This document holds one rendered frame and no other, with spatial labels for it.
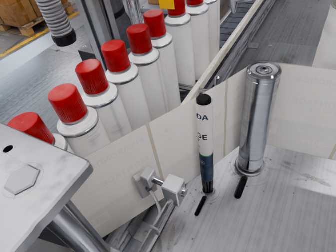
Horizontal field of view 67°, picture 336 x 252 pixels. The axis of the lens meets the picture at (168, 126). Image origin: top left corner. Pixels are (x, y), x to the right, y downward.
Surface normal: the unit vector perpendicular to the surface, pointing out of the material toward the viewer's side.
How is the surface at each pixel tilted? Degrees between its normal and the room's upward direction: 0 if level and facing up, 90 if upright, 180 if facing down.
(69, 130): 42
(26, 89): 0
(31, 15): 93
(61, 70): 0
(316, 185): 0
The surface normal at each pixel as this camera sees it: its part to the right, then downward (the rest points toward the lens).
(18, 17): 0.81, 0.33
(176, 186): -0.14, -0.70
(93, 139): 0.67, 0.46
